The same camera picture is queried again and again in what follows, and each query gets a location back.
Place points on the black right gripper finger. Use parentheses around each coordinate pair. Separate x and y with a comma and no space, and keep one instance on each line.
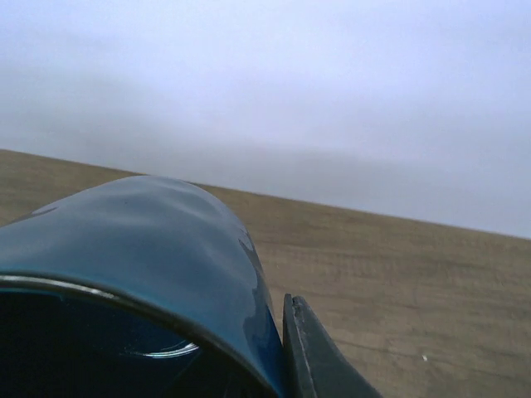
(316,367)

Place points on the dark blue ceramic mug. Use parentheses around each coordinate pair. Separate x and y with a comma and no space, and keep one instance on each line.
(141,287)

